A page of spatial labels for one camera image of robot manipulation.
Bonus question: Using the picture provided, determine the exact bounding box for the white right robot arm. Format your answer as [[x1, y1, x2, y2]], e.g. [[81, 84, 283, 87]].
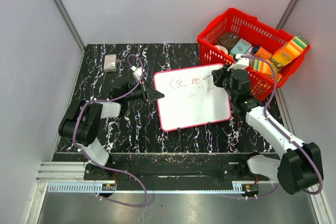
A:
[[211, 64, 323, 195]]

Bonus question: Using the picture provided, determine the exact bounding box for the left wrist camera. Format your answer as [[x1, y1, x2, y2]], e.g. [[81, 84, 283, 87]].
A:
[[131, 66, 144, 81]]

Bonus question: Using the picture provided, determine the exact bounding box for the pink framed whiteboard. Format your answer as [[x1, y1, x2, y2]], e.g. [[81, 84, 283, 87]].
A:
[[153, 63, 231, 132]]

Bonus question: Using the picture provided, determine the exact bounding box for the striped sponge stack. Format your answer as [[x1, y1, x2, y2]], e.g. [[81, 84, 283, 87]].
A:
[[249, 59, 273, 78]]

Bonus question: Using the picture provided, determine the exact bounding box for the small pink white box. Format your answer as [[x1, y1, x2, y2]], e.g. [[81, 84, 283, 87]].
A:
[[103, 54, 117, 72]]

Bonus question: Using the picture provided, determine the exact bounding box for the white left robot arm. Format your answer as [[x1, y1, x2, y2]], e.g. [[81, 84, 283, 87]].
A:
[[58, 81, 165, 180]]

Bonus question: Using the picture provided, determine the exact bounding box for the white slotted cable duct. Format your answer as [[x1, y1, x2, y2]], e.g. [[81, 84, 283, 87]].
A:
[[48, 182, 116, 193]]

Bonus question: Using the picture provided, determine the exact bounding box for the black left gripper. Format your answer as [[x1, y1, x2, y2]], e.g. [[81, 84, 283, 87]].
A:
[[124, 80, 164, 103]]

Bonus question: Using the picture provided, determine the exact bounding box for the yellow sponge pack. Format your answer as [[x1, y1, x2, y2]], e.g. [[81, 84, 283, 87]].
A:
[[270, 35, 309, 68]]

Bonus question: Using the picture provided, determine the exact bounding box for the teal white carton box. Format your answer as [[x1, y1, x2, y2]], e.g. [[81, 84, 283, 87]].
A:
[[229, 38, 252, 56]]

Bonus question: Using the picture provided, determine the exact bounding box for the orange cylindrical can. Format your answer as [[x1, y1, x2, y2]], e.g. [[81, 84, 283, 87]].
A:
[[251, 45, 272, 60]]

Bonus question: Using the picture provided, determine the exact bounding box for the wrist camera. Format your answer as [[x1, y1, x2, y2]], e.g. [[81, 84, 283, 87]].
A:
[[131, 66, 144, 81], [227, 54, 249, 71]]

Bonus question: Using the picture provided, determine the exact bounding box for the white tape roll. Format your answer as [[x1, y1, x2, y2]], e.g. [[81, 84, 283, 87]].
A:
[[215, 45, 228, 54]]

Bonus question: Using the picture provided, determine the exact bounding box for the brown round bread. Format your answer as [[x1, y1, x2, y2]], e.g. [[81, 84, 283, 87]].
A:
[[217, 32, 240, 50]]

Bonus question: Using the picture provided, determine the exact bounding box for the red plastic basket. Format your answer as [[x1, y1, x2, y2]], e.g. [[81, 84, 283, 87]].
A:
[[197, 8, 310, 101]]

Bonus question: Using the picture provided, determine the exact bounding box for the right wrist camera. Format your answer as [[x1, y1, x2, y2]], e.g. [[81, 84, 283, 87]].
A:
[[227, 54, 249, 71]]

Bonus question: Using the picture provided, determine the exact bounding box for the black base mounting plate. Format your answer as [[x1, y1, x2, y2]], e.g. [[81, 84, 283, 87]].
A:
[[83, 153, 267, 191]]

